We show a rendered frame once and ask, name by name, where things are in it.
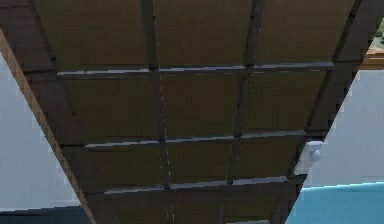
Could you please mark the dark brown panelled room door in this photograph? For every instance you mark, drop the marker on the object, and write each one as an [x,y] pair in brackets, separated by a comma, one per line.
[200,106]

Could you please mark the white round door knob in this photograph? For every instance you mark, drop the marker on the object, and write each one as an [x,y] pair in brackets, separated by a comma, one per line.
[311,156]

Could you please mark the wooden framed window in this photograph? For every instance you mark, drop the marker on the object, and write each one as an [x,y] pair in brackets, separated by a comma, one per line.
[375,53]

